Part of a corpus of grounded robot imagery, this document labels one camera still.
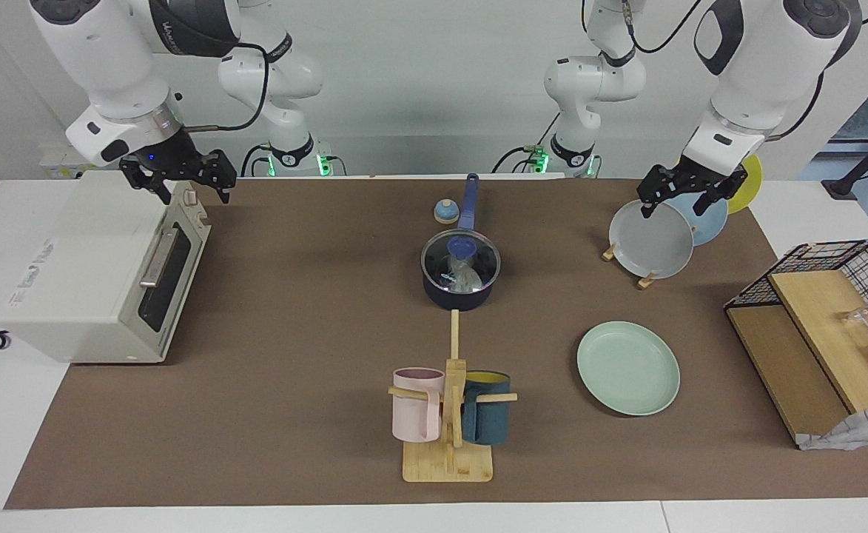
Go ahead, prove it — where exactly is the dark teal mug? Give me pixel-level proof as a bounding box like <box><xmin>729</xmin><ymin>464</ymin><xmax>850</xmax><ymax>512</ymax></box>
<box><xmin>461</xmin><ymin>371</ymin><xmax>512</xmax><ymax>446</ymax></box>

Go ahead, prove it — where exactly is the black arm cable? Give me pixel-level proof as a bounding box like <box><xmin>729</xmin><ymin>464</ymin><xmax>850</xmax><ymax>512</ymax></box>
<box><xmin>182</xmin><ymin>41</ymin><xmax>270</xmax><ymax>134</ymax></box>
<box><xmin>769</xmin><ymin>69</ymin><xmax>828</xmax><ymax>142</ymax></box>

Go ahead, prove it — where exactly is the black wire basket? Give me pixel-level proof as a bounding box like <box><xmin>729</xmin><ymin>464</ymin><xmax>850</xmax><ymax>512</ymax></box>
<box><xmin>724</xmin><ymin>239</ymin><xmax>868</xmax><ymax>338</ymax></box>

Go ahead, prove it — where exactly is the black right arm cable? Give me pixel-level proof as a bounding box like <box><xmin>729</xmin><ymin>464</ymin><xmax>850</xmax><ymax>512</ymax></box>
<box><xmin>182</xmin><ymin>41</ymin><xmax>270</xmax><ymax>134</ymax></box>

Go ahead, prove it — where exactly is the clear glass cup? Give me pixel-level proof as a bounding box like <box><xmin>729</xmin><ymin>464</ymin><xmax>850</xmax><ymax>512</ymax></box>
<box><xmin>838</xmin><ymin>304</ymin><xmax>868</xmax><ymax>349</ymax></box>

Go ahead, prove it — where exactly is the glass lid with blue knob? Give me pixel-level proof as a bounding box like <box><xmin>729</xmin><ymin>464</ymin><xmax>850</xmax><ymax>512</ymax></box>
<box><xmin>420</xmin><ymin>229</ymin><xmax>502</xmax><ymax>292</ymax></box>

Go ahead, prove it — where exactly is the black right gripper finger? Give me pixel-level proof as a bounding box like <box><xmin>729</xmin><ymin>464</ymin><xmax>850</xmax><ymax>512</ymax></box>
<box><xmin>209</xmin><ymin>150</ymin><xmax>239</xmax><ymax>206</ymax></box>
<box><xmin>141</xmin><ymin>172</ymin><xmax>176</xmax><ymax>206</ymax></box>

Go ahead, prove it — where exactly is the wooden plate rack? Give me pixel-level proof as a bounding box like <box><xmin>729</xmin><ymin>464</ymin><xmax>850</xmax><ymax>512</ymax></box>
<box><xmin>602</xmin><ymin>241</ymin><xmax>657</xmax><ymax>290</ymax></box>

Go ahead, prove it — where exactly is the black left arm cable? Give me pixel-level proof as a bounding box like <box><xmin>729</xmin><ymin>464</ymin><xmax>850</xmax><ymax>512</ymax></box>
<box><xmin>769</xmin><ymin>69</ymin><xmax>828</xmax><ymax>142</ymax></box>

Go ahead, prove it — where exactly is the grey plate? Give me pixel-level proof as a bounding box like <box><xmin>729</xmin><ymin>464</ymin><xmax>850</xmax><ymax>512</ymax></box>
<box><xmin>609</xmin><ymin>199</ymin><xmax>695</xmax><ymax>280</ymax></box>

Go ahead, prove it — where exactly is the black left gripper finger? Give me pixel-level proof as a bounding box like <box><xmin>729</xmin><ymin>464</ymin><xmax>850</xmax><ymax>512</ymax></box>
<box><xmin>638</xmin><ymin>164</ymin><xmax>673</xmax><ymax>220</ymax></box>
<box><xmin>693</xmin><ymin>168</ymin><xmax>750</xmax><ymax>218</ymax></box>

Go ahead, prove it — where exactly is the white toaster oven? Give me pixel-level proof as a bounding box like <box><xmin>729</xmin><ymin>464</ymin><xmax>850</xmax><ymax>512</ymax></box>
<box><xmin>0</xmin><ymin>171</ymin><xmax>212</xmax><ymax>364</ymax></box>

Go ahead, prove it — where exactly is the brown table mat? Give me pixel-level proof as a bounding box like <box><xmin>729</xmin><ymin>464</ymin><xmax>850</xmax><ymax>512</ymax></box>
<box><xmin>3</xmin><ymin>178</ymin><xmax>868</xmax><ymax>510</ymax></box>

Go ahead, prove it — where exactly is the black stand foot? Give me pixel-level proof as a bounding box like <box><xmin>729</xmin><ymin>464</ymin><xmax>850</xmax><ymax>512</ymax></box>
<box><xmin>822</xmin><ymin>118</ymin><xmax>868</xmax><ymax>199</ymax></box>

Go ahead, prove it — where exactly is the white power strip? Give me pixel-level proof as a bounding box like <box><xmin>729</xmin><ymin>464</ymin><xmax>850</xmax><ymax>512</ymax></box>
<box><xmin>39</xmin><ymin>144</ymin><xmax>95</xmax><ymax>181</ymax></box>

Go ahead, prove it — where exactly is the grey crumpled cloth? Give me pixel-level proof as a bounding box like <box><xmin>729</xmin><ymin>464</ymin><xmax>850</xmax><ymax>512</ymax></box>
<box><xmin>797</xmin><ymin>403</ymin><xmax>868</xmax><ymax>451</ymax></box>

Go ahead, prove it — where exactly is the clear bag of vermicelli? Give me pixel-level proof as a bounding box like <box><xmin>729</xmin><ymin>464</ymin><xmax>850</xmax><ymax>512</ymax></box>
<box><xmin>441</xmin><ymin>255</ymin><xmax>483</xmax><ymax>292</ymax></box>

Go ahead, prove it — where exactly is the light blue plate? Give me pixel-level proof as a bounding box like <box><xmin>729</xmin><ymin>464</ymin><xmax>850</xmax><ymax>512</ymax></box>
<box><xmin>667</xmin><ymin>191</ymin><xmax>729</xmax><ymax>247</ymax></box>

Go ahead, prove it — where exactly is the wooden mug tree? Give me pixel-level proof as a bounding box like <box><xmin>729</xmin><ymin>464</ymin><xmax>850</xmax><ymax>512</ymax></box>
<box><xmin>388</xmin><ymin>309</ymin><xmax>518</xmax><ymax>483</ymax></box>

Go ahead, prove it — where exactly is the pink mug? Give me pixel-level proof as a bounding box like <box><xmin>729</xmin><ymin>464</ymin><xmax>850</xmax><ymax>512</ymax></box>
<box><xmin>392</xmin><ymin>368</ymin><xmax>446</xmax><ymax>443</ymax></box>

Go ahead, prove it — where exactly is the mint green plate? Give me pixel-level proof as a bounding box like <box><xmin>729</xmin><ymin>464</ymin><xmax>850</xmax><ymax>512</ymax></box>
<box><xmin>577</xmin><ymin>321</ymin><xmax>681</xmax><ymax>417</ymax></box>

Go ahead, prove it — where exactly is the light bamboo board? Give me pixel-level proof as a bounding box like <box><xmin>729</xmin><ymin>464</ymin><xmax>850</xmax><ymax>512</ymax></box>
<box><xmin>768</xmin><ymin>270</ymin><xmax>868</xmax><ymax>414</ymax></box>

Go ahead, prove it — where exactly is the yellow plate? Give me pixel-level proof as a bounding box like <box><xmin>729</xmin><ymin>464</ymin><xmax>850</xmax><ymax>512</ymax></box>
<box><xmin>727</xmin><ymin>153</ymin><xmax>764</xmax><ymax>215</ymax></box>

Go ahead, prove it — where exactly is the dark blue saucepan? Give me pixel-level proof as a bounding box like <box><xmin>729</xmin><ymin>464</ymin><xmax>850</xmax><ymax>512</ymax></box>
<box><xmin>420</xmin><ymin>173</ymin><xmax>502</xmax><ymax>311</ymax></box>

